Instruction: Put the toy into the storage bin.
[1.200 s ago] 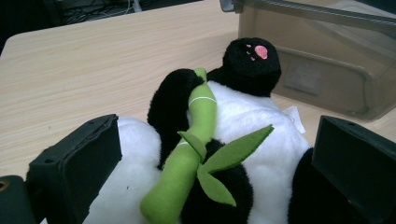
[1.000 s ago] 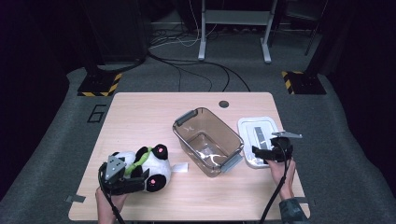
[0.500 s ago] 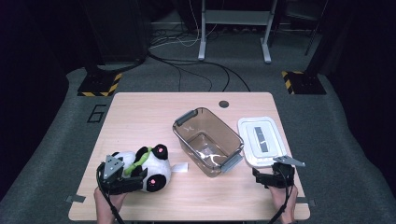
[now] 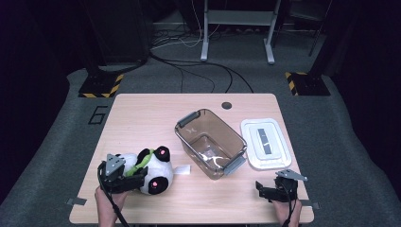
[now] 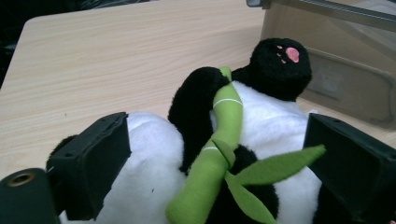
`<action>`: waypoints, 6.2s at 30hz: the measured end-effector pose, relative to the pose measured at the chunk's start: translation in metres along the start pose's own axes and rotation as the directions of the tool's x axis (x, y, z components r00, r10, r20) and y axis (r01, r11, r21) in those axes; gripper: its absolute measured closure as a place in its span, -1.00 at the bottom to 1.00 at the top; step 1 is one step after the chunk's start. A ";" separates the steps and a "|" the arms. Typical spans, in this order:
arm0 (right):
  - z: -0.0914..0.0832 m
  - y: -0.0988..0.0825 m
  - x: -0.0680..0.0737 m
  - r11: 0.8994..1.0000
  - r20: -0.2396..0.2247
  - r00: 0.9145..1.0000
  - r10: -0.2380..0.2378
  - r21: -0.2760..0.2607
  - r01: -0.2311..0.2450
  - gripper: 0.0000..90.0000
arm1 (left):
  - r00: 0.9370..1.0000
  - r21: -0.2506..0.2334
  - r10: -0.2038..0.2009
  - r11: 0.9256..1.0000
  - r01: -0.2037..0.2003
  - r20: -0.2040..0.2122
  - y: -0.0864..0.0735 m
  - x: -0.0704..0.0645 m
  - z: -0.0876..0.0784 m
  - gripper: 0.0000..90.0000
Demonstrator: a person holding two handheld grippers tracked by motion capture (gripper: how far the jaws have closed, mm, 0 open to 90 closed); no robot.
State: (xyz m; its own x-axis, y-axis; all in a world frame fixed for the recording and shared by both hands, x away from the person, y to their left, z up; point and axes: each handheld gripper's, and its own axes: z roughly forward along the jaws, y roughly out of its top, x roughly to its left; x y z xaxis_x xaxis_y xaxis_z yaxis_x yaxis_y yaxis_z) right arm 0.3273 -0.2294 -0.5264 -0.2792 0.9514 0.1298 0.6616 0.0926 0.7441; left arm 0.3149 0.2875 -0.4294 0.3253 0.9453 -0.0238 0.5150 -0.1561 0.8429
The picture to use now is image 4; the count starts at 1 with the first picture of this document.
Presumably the white storage box lid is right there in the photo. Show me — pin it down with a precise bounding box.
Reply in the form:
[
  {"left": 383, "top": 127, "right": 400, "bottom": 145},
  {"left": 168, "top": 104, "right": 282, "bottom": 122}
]
[{"left": 239, "top": 117, "right": 293, "bottom": 171}]

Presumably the black striped stand base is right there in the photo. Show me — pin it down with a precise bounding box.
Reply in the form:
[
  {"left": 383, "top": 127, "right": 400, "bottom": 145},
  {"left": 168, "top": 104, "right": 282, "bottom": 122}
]
[
  {"left": 285, "top": 71, "right": 332, "bottom": 96},
  {"left": 78, "top": 73, "right": 125, "bottom": 99}
]

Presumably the grey tape strip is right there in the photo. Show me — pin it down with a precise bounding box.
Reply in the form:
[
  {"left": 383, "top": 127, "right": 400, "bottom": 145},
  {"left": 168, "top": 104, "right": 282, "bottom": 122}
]
[
  {"left": 65, "top": 197, "right": 88, "bottom": 206},
  {"left": 299, "top": 200, "right": 322, "bottom": 210}
]

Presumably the white floor cable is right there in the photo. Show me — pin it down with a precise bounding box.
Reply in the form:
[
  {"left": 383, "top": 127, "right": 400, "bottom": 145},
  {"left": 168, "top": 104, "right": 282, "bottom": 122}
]
[{"left": 150, "top": 0, "right": 221, "bottom": 51}]

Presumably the panda plush toy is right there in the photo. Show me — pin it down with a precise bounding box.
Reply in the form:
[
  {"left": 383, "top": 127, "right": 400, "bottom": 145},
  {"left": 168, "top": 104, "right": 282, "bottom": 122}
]
[{"left": 114, "top": 145, "right": 192, "bottom": 196}]

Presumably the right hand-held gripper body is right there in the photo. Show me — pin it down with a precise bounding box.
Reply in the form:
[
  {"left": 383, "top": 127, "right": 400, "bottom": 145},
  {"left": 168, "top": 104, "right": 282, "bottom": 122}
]
[{"left": 271, "top": 168, "right": 308, "bottom": 203}]

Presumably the thick black floor cable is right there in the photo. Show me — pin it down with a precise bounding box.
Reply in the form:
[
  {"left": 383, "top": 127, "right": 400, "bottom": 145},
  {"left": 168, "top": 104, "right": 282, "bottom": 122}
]
[{"left": 147, "top": 51, "right": 255, "bottom": 95}]

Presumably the white metal stand frame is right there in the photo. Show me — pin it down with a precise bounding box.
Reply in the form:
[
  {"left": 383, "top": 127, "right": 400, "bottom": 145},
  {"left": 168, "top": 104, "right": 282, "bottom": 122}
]
[{"left": 200, "top": 0, "right": 282, "bottom": 65}]

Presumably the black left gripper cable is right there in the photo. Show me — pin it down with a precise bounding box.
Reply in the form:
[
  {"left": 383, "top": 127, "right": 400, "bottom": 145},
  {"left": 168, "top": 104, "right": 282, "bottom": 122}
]
[{"left": 96, "top": 160, "right": 131, "bottom": 227}]

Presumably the clear brown storage box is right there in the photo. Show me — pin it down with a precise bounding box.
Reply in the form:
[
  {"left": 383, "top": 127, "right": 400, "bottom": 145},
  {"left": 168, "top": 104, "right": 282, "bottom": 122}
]
[{"left": 173, "top": 108, "right": 249, "bottom": 181}]

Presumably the thin black floor cable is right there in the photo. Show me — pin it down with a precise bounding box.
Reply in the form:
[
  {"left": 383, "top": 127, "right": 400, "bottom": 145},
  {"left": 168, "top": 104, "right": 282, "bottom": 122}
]
[{"left": 169, "top": 61, "right": 218, "bottom": 95}]

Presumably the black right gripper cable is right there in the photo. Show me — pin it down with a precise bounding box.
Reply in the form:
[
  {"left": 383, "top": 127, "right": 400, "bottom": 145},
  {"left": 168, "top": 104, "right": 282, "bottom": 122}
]
[{"left": 281, "top": 181, "right": 300, "bottom": 227}]

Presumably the large black box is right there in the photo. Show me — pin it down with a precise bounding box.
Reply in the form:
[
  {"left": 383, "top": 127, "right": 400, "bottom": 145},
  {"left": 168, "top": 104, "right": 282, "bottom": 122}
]
[{"left": 82, "top": 0, "right": 151, "bottom": 66}]

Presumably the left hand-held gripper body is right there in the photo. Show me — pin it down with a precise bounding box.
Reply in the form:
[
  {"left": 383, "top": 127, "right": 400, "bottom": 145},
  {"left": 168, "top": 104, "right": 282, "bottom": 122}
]
[{"left": 96, "top": 152, "right": 135, "bottom": 195}]

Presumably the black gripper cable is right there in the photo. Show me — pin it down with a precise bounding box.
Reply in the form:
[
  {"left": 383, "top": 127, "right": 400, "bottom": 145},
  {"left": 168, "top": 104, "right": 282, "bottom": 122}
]
[
  {"left": 96, "top": 160, "right": 131, "bottom": 227},
  {"left": 281, "top": 181, "right": 300, "bottom": 227}
]

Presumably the person's left hand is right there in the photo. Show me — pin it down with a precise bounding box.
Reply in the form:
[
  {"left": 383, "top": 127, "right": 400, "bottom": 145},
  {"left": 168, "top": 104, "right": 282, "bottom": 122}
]
[{"left": 94, "top": 184, "right": 130, "bottom": 227}]

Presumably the person's right hand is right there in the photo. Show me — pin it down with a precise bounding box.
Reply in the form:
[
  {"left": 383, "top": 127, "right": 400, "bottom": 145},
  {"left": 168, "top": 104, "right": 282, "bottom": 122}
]
[{"left": 271, "top": 198, "right": 303, "bottom": 227}]

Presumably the black stand post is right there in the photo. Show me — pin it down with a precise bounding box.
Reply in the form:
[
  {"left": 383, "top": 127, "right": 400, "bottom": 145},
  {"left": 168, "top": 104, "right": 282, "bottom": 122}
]
[
  {"left": 305, "top": 0, "right": 340, "bottom": 79},
  {"left": 78, "top": 0, "right": 107, "bottom": 79}
]

